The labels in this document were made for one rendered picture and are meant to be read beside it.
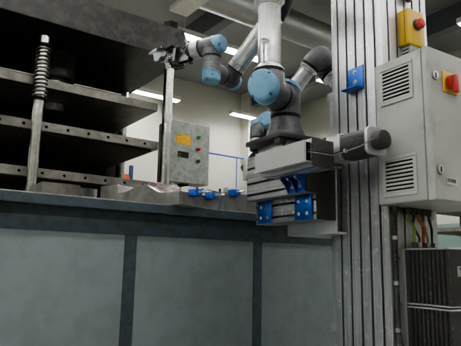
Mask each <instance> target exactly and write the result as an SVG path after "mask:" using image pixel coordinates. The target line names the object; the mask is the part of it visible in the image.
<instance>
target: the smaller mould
mask: <svg viewBox="0 0 461 346"><path fill-rule="evenodd" d="M29 192H42V193H50V194H64V195H71V196H80V185H72V184H65V183H52V182H46V181H42V182H40V183H37V184H35V185H33V186H31V187H29Z"/></svg>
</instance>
